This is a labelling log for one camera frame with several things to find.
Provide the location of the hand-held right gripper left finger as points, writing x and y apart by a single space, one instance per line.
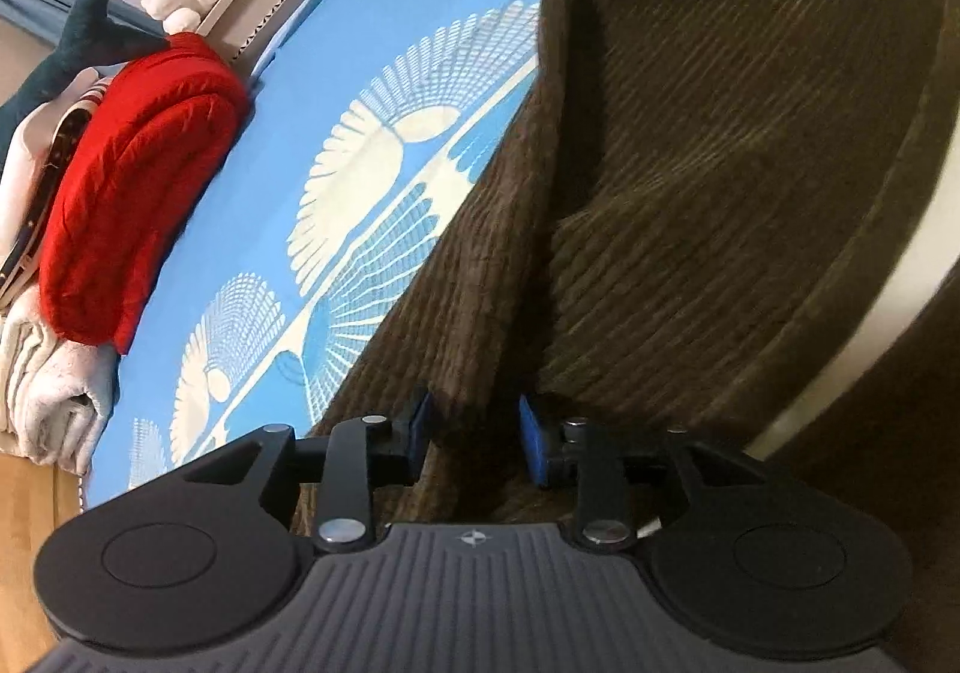
421 421

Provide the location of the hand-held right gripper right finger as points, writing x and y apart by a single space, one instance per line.
531 444

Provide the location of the white folded blanket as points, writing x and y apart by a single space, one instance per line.
52 380

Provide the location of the red folded blanket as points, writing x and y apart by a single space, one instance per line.
127 193

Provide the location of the blue white printed bedsheet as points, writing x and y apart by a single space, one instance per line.
360 42

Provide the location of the white brown striped garment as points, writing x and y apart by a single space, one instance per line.
67 125

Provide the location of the dark blue shark plush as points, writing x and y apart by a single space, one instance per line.
82 35

